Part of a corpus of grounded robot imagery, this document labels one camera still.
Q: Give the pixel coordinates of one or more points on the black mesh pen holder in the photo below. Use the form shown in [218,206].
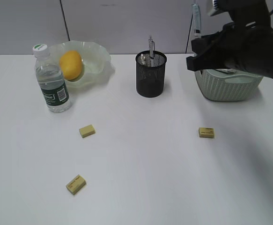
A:
[150,80]

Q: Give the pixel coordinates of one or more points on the green wavy glass plate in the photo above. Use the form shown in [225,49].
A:
[94,59]

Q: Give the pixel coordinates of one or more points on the blue grip pen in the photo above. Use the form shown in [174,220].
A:
[196,16]

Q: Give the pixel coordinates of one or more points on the white waste paper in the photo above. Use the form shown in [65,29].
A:
[226,71]

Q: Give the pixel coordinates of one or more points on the yellow mango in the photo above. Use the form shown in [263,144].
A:
[71,65]

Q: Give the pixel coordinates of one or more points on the yellow eraser behind bottle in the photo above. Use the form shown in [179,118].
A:
[87,131]

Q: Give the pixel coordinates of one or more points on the green plastic woven basket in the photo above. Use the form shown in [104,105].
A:
[224,86]

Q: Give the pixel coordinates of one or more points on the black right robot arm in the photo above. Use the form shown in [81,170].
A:
[245,44]

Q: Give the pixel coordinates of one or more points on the grey grip pen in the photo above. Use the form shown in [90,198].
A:
[151,45]

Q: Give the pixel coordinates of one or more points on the clear water bottle green label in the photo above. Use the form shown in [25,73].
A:
[50,80]

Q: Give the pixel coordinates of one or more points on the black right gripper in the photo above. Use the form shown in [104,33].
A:
[214,51]

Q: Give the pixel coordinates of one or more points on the yellow eraser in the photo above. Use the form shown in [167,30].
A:
[76,184]
[206,132]
[87,131]

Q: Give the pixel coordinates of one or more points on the beige grip pen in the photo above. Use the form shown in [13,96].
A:
[143,60]

